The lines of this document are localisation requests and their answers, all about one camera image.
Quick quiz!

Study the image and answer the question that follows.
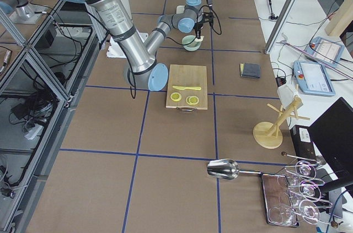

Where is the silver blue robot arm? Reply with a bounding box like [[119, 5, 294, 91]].
[[64, 0, 205, 91]]

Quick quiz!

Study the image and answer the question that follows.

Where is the wooden cutting board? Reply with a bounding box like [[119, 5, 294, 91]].
[[165, 64, 208, 111]]

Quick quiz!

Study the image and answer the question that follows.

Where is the wooden mug tree stand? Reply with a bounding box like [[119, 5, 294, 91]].
[[253, 95, 310, 149]]

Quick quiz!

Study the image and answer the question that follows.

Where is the grey folded cloth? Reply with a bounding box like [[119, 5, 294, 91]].
[[239, 63, 261, 79]]

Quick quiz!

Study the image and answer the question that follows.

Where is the black monitor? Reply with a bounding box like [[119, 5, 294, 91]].
[[308, 97, 353, 177]]

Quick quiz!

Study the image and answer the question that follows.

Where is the green ceramic bowl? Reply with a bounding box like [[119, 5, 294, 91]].
[[181, 35, 202, 52]]

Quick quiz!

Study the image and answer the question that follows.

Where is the aluminium frame post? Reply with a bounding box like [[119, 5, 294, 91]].
[[264, 0, 296, 54]]

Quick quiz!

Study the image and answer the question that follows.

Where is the black tray with glasses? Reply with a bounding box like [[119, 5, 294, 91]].
[[261, 158, 333, 227]]

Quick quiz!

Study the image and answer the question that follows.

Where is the reacher grabber stick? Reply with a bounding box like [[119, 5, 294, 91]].
[[280, 33, 352, 80]]

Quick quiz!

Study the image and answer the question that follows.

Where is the metal scoop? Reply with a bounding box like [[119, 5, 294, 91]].
[[207, 159, 261, 180]]

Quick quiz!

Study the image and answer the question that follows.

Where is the yellow plastic knife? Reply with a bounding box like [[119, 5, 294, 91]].
[[172, 85, 202, 91]]

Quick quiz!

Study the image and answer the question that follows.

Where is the teach pendant tablet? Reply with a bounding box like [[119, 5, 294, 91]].
[[304, 36, 344, 68], [293, 61, 336, 97]]

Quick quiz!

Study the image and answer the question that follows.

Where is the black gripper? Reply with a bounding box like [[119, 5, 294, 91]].
[[195, 11, 214, 40]]

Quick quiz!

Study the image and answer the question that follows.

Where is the lemon slice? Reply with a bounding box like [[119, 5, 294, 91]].
[[185, 95, 200, 106], [170, 92, 182, 102]]

